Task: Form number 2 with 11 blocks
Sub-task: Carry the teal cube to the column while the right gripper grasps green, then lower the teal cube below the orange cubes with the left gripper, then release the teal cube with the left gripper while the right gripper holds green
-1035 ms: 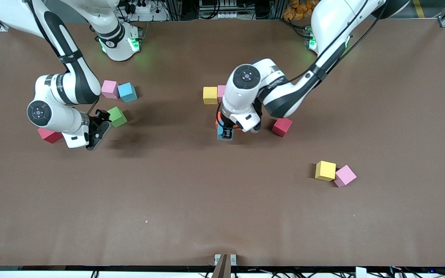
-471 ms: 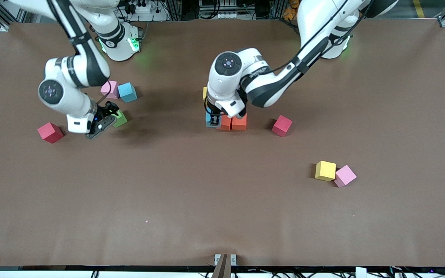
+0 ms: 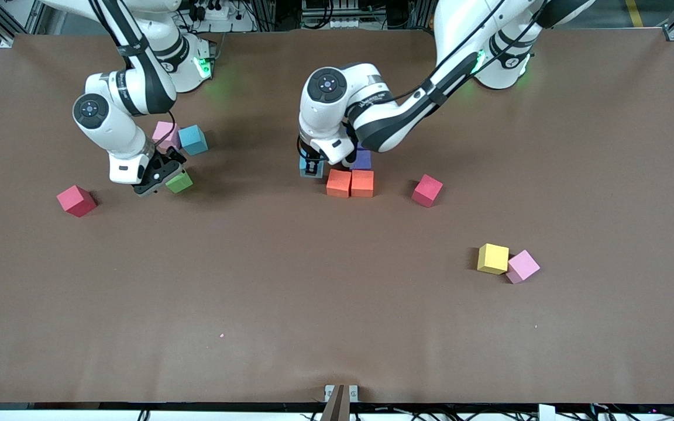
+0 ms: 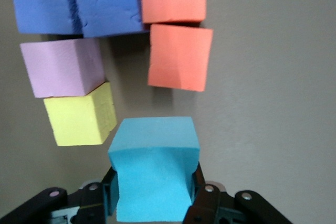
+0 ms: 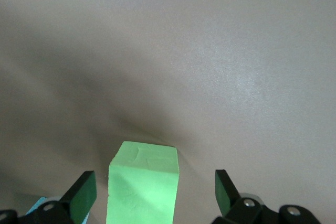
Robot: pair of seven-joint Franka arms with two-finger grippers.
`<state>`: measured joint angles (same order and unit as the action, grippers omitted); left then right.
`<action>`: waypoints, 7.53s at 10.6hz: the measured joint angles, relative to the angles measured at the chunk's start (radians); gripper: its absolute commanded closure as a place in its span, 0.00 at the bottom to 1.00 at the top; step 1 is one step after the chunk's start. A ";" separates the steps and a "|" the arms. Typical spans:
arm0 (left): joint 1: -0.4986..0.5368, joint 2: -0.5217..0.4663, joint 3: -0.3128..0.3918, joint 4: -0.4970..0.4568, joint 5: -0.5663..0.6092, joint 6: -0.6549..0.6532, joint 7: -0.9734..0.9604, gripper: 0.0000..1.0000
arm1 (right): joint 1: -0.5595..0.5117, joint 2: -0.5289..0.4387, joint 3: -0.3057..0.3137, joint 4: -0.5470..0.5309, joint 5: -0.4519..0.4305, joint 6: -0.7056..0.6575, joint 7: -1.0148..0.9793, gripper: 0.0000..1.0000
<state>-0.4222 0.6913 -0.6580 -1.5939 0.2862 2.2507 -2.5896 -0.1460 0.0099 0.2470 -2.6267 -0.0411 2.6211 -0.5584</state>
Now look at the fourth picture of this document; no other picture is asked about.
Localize purple foam cube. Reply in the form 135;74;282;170
68;0;149;38
6;0;79;35

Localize brown table cover mat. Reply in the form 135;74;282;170
0;0;336;224

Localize light pink foam cube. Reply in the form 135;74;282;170
20;38;106;98

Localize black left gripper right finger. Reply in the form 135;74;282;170
182;162;292;224

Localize yellow foam cube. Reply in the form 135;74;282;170
43;82;118;147

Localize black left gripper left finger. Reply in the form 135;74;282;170
0;167;120;224

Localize cyan foam cube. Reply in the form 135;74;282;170
107;116;200;222

